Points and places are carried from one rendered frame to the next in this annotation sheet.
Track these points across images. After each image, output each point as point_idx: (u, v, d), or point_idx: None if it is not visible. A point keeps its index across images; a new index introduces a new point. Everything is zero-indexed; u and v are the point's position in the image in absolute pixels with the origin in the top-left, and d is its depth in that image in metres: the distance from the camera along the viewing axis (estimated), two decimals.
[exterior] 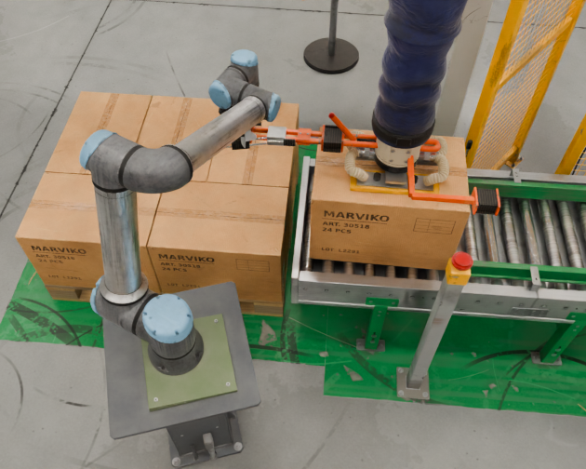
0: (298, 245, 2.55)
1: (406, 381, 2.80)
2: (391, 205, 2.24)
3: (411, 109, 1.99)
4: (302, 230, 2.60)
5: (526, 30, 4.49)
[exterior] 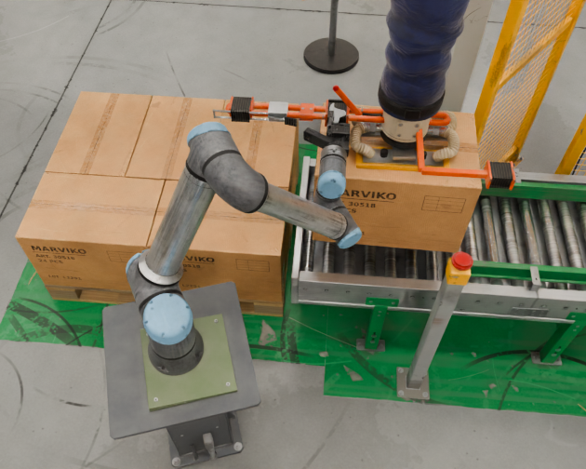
0: (298, 245, 2.55)
1: (406, 381, 2.80)
2: (398, 181, 2.14)
3: (419, 77, 1.89)
4: (302, 230, 2.60)
5: (526, 30, 4.49)
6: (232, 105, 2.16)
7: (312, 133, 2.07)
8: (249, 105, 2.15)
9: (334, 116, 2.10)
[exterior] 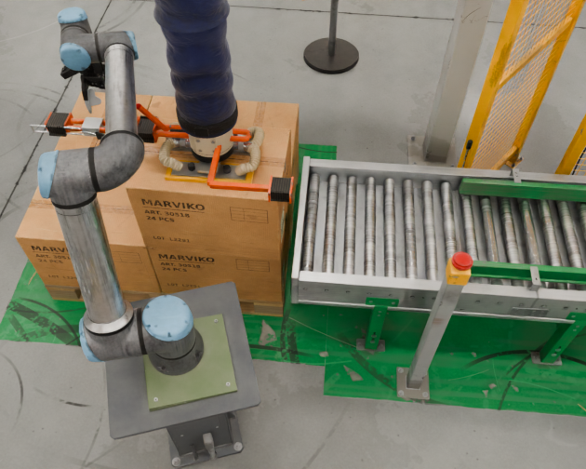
0: (298, 245, 2.55)
1: (406, 381, 2.80)
2: (201, 194, 2.28)
3: (198, 99, 2.04)
4: (302, 230, 2.60)
5: (526, 30, 4.49)
6: (48, 120, 2.30)
7: None
8: (64, 121, 2.30)
9: None
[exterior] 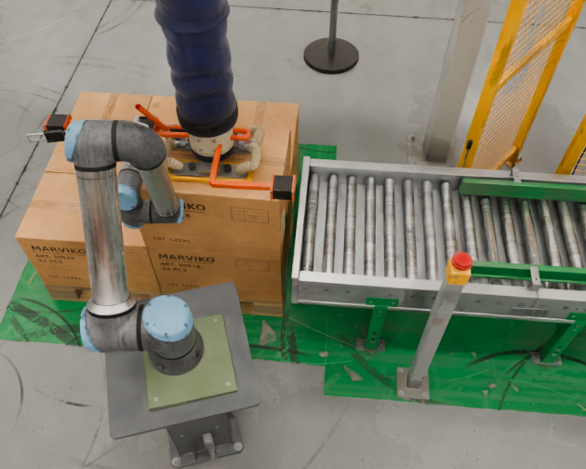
0: (298, 245, 2.55)
1: (406, 381, 2.80)
2: (202, 194, 2.28)
3: (198, 98, 2.03)
4: (302, 230, 2.60)
5: (526, 30, 4.49)
6: (46, 122, 2.29)
7: None
8: (63, 123, 2.29)
9: None
